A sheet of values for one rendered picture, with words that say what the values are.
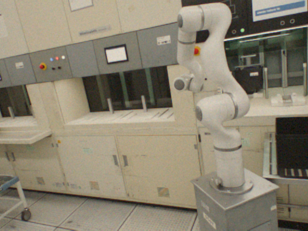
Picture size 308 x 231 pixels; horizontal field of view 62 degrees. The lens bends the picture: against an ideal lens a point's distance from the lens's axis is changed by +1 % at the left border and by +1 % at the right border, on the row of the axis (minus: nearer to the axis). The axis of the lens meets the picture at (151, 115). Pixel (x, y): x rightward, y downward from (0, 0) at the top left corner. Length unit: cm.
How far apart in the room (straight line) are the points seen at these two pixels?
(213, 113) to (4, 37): 230
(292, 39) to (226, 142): 133
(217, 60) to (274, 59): 163
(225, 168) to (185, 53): 60
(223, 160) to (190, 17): 61
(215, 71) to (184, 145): 104
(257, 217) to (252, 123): 79
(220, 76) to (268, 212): 63
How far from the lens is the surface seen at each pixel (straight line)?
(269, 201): 127
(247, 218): 123
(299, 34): 228
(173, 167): 216
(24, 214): 294
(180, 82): 142
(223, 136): 111
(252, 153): 196
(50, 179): 308
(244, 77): 233
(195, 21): 110
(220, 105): 106
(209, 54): 110
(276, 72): 270
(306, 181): 133
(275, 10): 177
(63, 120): 264
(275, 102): 204
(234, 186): 122
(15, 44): 280
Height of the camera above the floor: 142
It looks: 14 degrees down
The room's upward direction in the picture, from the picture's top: 10 degrees counter-clockwise
